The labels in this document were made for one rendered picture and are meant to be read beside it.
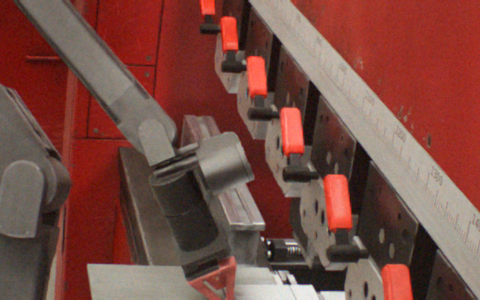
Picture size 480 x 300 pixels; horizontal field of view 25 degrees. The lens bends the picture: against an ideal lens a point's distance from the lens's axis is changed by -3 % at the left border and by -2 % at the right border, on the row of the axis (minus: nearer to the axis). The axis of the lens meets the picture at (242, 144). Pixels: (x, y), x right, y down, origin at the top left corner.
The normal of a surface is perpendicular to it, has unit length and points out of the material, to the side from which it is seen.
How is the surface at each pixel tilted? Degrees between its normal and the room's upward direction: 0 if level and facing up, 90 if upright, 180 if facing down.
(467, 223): 90
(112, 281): 0
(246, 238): 90
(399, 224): 90
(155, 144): 68
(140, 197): 0
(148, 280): 0
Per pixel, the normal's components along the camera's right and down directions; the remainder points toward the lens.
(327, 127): -0.97, -0.04
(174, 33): 0.20, 0.37
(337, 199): 0.22, -0.48
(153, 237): 0.12, -0.93
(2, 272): -0.09, 0.03
